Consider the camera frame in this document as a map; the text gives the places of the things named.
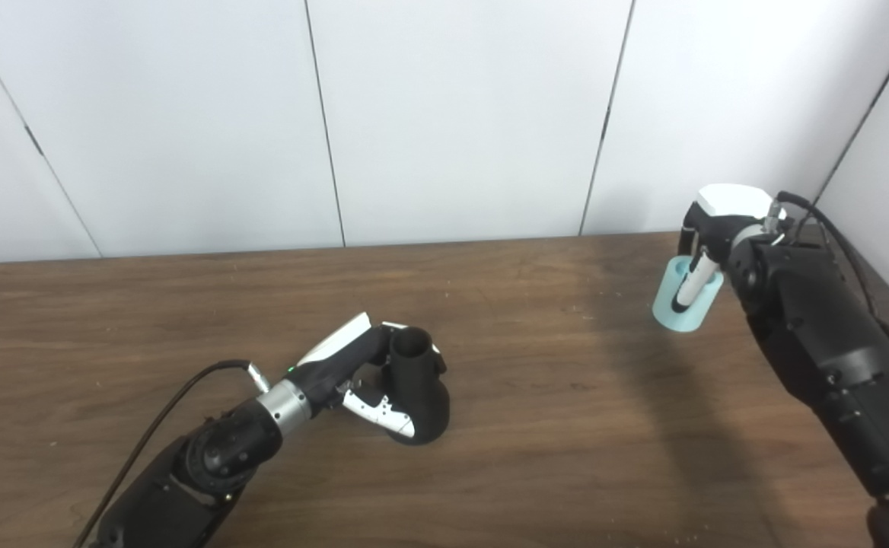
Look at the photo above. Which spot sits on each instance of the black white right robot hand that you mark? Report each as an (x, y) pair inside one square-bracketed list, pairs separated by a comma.
[(726, 217)]

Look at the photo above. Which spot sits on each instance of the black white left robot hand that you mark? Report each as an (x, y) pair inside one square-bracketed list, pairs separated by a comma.
[(330, 365)]

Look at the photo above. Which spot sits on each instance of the black funnel-shaped nozzle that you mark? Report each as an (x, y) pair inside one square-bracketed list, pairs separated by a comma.
[(418, 388)]

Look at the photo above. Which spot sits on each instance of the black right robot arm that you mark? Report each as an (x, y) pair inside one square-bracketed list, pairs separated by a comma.
[(833, 342)]

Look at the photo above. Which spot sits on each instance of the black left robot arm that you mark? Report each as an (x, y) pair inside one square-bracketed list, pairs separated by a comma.
[(201, 472)]

